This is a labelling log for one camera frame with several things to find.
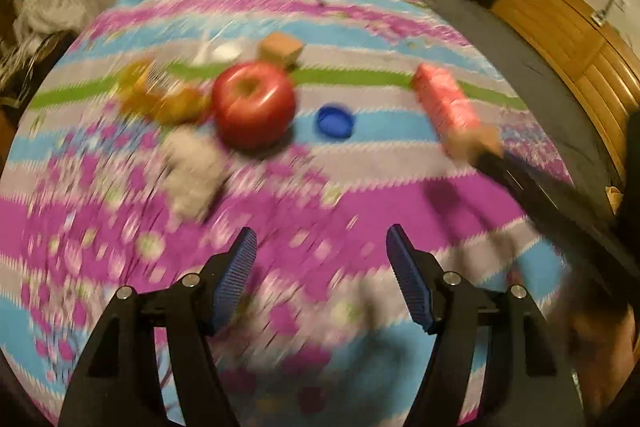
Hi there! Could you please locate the pink box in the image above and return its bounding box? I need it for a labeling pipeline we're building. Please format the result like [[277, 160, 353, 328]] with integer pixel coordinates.
[[411, 63, 503, 158]]

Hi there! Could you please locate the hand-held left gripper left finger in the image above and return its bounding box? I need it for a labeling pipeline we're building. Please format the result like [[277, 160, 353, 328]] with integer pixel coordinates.
[[57, 227, 258, 427]]

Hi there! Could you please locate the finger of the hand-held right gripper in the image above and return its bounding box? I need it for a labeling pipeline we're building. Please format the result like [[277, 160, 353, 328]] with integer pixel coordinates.
[[470, 147, 576, 248]]

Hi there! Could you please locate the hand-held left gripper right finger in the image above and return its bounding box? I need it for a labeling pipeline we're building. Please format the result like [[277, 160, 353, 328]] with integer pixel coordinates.
[[386, 224, 586, 427]]

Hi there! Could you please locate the red apple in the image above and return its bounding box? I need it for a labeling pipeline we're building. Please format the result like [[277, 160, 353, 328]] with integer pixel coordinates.
[[211, 61, 298, 150]]

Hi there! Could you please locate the yellow wrapper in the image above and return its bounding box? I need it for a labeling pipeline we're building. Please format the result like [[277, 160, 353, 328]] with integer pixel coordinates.
[[116, 59, 211, 125]]

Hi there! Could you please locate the person's right forearm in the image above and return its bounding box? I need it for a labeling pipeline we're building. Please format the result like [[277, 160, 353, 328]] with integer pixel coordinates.
[[560, 277, 636, 415]]

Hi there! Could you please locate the white plastic spoon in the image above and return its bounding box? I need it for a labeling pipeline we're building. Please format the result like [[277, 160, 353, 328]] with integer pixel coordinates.
[[192, 29, 243, 68]]

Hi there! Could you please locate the dark grey bed sheet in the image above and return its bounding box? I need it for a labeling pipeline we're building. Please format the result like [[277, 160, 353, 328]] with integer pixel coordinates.
[[395, 0, 626, 228]]

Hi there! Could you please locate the small tan box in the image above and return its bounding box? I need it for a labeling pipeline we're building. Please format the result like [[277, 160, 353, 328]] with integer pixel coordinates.
[[257, 32, 306, 68]]

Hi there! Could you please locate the beige fuzzy object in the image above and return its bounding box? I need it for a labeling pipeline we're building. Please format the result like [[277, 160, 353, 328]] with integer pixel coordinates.
[[160, 127, 231, 220]]

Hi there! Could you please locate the striped floral bedsheet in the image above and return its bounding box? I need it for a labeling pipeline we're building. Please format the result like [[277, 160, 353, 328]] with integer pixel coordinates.
[[0, 0, 576, 427]]

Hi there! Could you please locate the blue bottle cap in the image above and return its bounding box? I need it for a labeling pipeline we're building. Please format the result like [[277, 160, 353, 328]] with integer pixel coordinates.
[[315, 104, 357, 140]]

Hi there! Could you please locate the wooden headboard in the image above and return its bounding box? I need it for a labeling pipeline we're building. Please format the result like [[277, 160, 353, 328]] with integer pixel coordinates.
[[490, 0, 640, 168]]

